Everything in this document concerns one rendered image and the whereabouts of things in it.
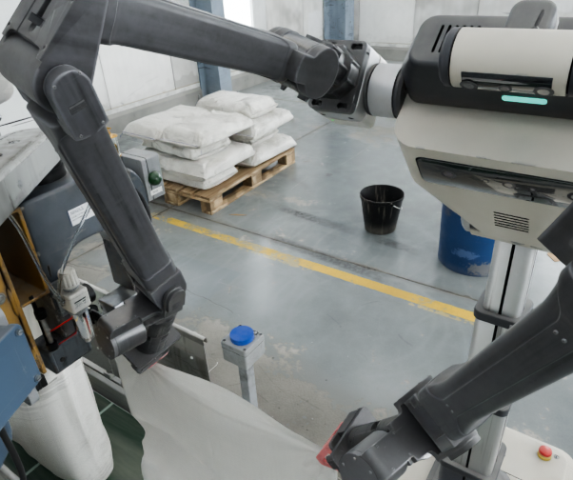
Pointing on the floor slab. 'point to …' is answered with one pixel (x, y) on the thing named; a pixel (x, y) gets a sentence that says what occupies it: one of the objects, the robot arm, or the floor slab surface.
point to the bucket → (381, 208)
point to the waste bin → (463, 247)
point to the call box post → (248, 385)
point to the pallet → (212, 200)
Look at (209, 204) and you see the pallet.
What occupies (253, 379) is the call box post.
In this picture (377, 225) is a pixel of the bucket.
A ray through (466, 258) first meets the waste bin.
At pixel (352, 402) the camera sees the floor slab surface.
